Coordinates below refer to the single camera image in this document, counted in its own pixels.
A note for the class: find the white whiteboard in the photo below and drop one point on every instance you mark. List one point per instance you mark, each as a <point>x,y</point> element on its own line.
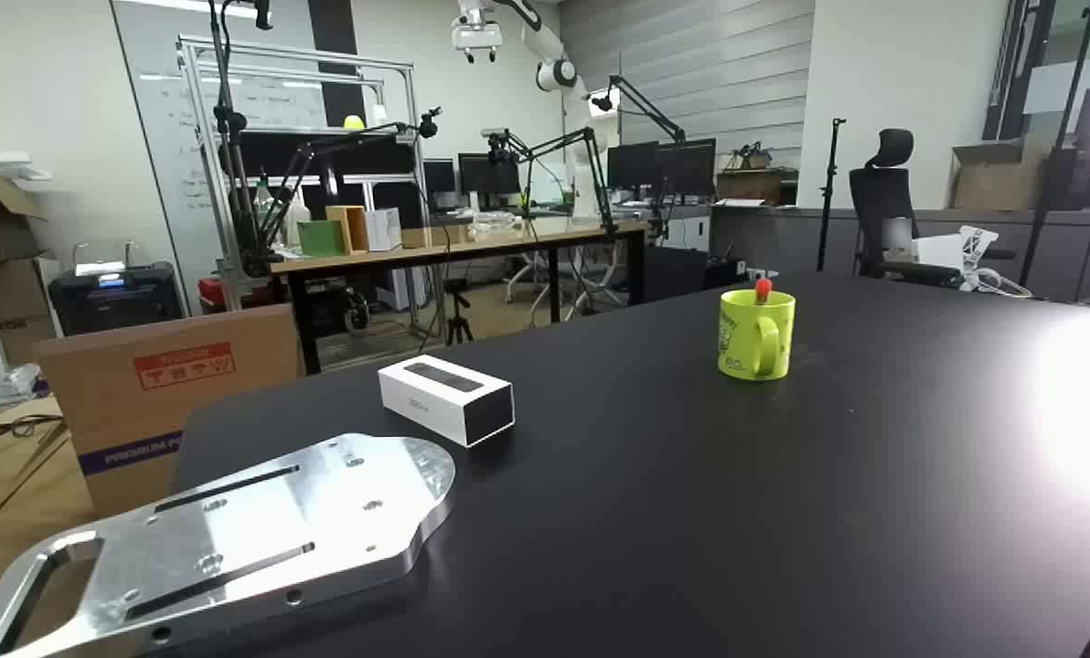
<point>174,146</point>

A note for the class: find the aluminium mounting plate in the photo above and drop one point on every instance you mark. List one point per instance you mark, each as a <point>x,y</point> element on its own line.
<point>310,505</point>

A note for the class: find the white carton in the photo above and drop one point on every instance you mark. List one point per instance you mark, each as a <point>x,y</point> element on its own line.
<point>387,227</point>

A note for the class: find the thin black stand pole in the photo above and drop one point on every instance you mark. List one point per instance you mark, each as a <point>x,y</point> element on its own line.
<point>829,195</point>

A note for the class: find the plain cardboard box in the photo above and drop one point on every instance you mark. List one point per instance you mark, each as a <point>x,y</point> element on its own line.
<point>996,179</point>

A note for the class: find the yellow-green ceramic mug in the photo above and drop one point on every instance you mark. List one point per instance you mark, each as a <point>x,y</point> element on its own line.
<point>751,343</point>

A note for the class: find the cardboard box with red label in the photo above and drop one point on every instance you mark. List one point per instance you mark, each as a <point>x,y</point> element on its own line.
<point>143,421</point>

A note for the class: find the white box with black panel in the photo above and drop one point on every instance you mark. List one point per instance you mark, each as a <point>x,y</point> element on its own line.
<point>429,391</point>

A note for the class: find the black light stand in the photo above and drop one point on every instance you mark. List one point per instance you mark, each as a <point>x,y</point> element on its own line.
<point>1063,120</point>

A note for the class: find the white ceiling projector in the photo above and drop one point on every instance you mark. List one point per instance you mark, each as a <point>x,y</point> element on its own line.
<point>477,36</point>

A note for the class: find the tall black camera stand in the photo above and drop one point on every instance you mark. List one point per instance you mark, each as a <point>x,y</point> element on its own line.
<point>224,131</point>

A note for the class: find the red fire extinguisher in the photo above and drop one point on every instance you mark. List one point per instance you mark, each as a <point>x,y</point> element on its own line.
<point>210,294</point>

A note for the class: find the yellow ball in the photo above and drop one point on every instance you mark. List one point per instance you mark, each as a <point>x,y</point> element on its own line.
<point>354,120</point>

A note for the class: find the black printer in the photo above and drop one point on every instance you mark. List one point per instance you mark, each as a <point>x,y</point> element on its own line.
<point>112,298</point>

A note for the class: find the green box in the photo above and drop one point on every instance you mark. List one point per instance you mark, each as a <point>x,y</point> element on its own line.
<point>321,240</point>

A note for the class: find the small black tripod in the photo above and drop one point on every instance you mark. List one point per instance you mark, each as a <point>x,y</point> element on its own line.
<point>458,319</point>

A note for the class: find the wide black monitor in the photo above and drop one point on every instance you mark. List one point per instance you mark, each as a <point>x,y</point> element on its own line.
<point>666,164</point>

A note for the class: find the long wooden desk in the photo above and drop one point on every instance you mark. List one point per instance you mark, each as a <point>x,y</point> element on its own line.
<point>475,242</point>

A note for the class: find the grey low cabinet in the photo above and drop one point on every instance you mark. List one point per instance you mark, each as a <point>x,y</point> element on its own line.
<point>1058,251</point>

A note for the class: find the small black monitor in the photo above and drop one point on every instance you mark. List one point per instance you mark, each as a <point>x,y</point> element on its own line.
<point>488,176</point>

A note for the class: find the red capped marker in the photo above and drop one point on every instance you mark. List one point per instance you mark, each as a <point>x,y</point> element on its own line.
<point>762,291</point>

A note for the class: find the tan wooden box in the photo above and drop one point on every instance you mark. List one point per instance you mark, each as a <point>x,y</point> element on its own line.
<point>354,227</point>

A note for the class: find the black office chair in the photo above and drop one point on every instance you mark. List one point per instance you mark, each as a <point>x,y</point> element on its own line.
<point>880,202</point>

